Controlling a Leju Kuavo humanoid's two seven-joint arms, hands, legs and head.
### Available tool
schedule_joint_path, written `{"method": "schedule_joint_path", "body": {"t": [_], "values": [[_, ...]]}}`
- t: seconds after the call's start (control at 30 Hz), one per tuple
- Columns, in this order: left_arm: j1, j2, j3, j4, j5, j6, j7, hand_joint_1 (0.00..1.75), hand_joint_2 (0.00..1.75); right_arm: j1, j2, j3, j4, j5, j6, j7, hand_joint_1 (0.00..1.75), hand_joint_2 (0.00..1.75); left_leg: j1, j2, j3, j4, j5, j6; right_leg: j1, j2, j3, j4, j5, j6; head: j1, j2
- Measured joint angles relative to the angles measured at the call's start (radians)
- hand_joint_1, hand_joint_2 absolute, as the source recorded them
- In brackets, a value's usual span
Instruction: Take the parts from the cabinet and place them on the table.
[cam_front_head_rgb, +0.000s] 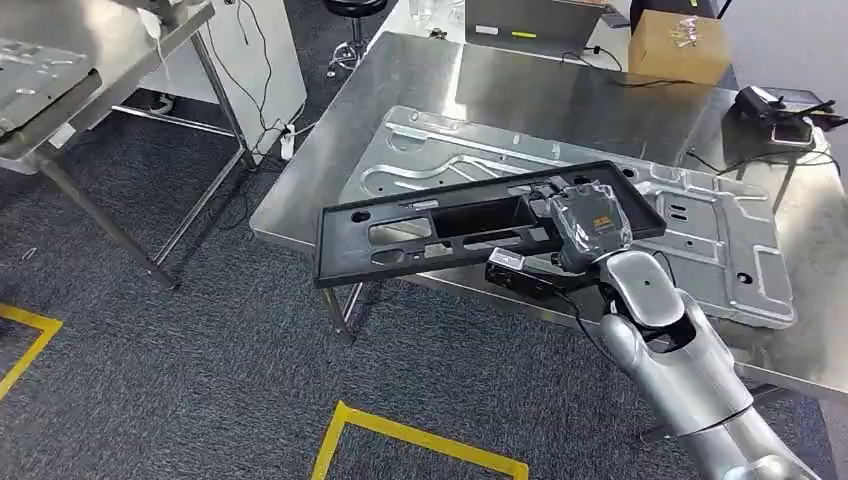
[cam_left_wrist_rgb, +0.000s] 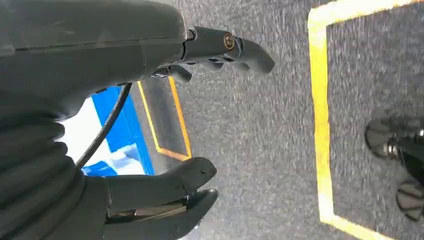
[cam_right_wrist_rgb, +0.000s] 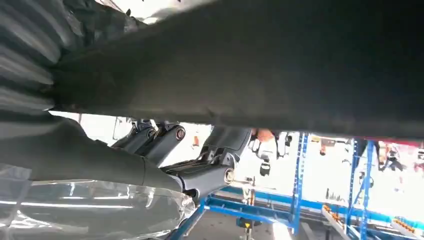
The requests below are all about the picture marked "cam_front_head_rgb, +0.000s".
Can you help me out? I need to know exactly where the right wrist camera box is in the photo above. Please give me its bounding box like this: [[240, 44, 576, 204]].
[[484, 246, 566, 297]]

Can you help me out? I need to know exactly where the black device with cables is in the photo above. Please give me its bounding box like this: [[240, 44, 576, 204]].
[[733, 85, 848, 148]]

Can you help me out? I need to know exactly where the stamped sheet metal panel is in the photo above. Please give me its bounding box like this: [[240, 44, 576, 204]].
[[0, 36, 105, 138], [338, 105, 798, 331]]

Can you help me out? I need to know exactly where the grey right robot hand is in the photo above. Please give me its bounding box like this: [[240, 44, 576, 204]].
[[528, 180, 635, 275]]

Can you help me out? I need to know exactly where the large steel work table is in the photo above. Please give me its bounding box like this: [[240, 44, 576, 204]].
[[249, 31, 848, 403]]

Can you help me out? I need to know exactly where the black plastic frame panel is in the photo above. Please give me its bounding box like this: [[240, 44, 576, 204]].
[[312, 160, 668, 290]]

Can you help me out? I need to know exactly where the small steel work table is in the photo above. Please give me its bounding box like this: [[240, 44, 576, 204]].
[[0, 0, 257, 291]]

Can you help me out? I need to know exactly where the black stool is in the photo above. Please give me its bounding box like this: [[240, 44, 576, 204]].
[[321, 0, 390, 79]]

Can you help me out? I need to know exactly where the brown cardboard box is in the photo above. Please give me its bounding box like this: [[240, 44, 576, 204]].
[[627, 9, 733, 87]]

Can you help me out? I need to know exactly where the white cabinet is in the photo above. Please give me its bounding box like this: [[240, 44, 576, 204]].
[[137, 0, 309, 158]]

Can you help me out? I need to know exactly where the black cable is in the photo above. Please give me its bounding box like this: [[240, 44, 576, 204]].
[[560, 44, 697, 90]]

